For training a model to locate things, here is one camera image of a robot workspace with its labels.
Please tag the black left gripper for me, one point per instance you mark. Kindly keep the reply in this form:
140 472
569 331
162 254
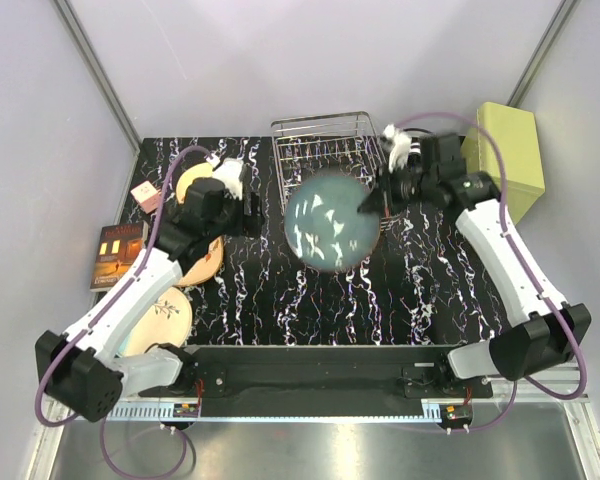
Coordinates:
252 213

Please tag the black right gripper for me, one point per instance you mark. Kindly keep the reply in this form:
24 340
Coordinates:
374 202

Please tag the blue glazed plate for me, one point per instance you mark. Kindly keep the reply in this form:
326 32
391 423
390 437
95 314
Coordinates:
322 224

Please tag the beige leaf pattern plate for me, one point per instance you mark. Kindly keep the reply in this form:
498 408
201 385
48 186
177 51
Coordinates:
205 268

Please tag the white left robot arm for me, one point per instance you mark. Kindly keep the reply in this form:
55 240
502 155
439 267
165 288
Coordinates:
80 367

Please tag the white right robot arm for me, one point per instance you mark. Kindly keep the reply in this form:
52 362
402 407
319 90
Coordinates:
545 329

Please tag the yellow floral plate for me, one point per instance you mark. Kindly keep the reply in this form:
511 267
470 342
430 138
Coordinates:
202 170

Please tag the white black headphones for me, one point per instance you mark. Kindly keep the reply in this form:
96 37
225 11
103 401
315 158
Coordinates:
420 152

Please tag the pink cube power adapter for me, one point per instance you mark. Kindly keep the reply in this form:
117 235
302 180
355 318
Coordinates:
147 196

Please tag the dark cover paperback book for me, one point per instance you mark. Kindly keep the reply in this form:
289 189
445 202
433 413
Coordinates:
118 247

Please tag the cream plate with sprig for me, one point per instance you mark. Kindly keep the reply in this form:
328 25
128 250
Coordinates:
168 320

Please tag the green rectangular box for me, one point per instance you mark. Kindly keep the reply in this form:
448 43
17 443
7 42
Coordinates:
515 132

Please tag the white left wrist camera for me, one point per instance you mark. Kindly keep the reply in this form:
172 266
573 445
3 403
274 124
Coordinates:
230 171

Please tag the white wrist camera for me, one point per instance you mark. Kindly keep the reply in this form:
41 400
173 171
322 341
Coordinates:
230 171
400 147

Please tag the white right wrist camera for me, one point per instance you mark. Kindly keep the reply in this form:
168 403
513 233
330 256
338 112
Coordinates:
400 147

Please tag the metal wire dish rack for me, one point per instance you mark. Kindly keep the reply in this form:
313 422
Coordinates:
305 145

